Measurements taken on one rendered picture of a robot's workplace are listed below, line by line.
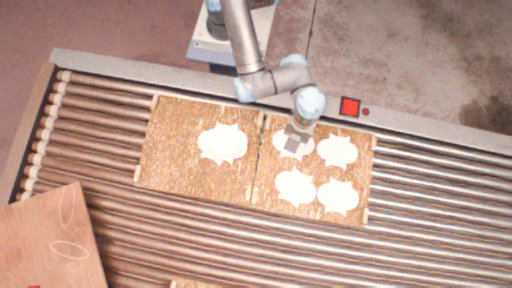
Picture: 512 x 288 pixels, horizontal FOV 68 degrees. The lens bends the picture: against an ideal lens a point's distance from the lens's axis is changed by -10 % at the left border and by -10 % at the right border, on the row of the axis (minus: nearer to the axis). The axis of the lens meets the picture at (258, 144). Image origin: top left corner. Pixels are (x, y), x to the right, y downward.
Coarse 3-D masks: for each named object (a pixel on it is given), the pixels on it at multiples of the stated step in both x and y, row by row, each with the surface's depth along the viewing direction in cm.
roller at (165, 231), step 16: (32, 192) 142; (112, 224) 139; (128, 224) 139; (144, 224) 139; (160, 224) 141; (192, 240) 139; (208, 240) 139; (224, 240) 139; (256, 256) 140; (272, 256) 138; (288, 256) 138; (304, 256) 139; (320, 256) 140; (352, 272) 139; (368, 272) 138; (384, 272) 138; (400, 272) 138; (416, 272) 139
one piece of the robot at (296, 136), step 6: (288, 120) 125; (318, 120) 125; (288, 126) 126; (294, 126) 123; (288, 132) 131; (294, 132) 129; (300, 132) 126; (306, 132) 124; (312, 132) 124; (288, 138) 130; (294, 138) 130; (300, 138) 131; (306, 138) 128; (288, 144) 130; (294, 144) 130; (306, 144) 133; (288, 150) 131; (294, 150) 130
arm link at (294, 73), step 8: (288, 56) 116; (296, 56) 115; (280, 64) 118; (288, 64) 115; (296, 64) 114; (304, 64) 115; (272, 72) 114; (280, 72) 113; (288, 72) 113; (296, 72) 113; (304, 72) 114; (280, 80) 113; (288, 80) 113; (296, 80) 113; (304, 80) 113; (312, 80) 114; (280, 88) 114; (288, 88) 115; (296, 88) 113
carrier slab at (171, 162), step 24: (168, 96) 151; (168, 120) 148; (192, 120) 149; (216, 120) 149; (240, 120) 150; (144, 144) 145; (168, 144) 146; (192, 144) 146; (144, 168) 143; (168, 168) 143; (192, 168) 144; (216, 168) 144; (240, 168) 145; (192, 192) 142; (216, 192) 142; (240, 192) 142
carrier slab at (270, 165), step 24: (264, 144) 148; (360, 144) 149; (264, 168) 145; (288, 168) 146; (312, 168) 146; (336, 168) 146; (360, 168) 147; (264, 192) 143; (360, 192) 144; (312, 216) 141; (336, 216) 141; (360, 216) 142
